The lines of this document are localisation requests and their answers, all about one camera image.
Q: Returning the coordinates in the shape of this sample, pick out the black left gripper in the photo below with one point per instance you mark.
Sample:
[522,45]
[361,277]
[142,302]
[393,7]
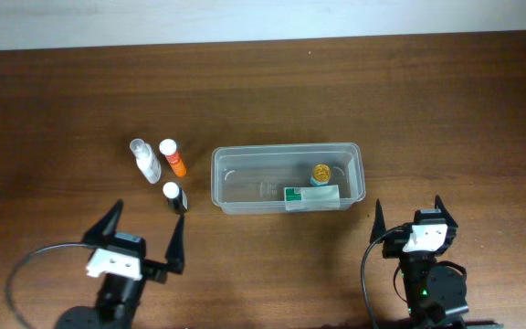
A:
[173,255]

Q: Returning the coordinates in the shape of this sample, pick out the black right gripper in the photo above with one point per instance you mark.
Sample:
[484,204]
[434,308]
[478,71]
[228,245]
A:
[394,243]

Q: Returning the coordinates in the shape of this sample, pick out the white green medicine box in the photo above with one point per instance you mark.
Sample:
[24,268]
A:
[315,198]

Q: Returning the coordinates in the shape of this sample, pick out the small jar gold lid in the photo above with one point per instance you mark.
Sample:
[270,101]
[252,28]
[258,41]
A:
[320,175]

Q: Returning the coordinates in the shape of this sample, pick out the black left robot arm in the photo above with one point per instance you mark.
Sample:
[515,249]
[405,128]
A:
[115,306]

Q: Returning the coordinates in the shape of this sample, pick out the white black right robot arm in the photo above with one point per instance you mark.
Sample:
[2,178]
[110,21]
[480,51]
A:
[435,291]

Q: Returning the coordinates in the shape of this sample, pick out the clear plastic container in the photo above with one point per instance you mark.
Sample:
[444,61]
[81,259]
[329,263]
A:
[251,179]

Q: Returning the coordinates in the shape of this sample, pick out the dark bottle white cap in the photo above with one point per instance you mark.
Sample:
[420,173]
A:
[176,198]

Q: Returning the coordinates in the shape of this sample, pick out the white spray bottle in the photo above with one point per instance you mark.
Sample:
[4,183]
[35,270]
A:
[146,160]

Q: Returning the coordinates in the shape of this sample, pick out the orange tablet tube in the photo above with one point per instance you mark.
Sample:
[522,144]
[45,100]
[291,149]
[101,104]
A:
[168,148]

